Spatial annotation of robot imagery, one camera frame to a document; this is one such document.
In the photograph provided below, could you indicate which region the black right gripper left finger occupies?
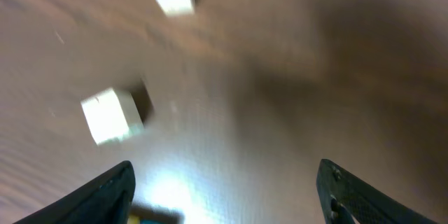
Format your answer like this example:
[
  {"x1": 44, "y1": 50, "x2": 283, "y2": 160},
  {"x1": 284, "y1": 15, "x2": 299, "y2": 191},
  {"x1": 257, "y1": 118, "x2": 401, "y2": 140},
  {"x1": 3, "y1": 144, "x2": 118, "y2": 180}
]
[{"x1": 16, "y1": 160, "x2": 136, "y2": 224}]

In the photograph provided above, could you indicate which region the wooden block ladybug yellow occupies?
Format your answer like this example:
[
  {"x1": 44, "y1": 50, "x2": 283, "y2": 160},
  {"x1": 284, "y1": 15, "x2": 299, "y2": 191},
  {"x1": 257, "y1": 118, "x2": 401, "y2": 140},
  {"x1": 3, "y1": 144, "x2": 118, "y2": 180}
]
[{"x1": 126, "y1": 215, "x2": 181, "y2": 224}]

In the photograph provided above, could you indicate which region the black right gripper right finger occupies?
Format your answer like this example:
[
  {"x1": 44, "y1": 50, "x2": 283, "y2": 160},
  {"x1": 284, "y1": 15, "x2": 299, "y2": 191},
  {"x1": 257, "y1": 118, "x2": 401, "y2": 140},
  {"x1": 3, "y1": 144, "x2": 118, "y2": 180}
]
[{"x1": 316, "y1": 159, "x2": 435, "y2": 224}]

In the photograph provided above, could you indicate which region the wooden block letter A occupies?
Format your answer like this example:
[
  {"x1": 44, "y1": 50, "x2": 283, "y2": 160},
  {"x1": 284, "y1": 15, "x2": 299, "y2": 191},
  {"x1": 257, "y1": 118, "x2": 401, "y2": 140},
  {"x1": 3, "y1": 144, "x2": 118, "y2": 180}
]
[{"x1": 80, "y1": 87, "x2": 144, "y2": 146}]

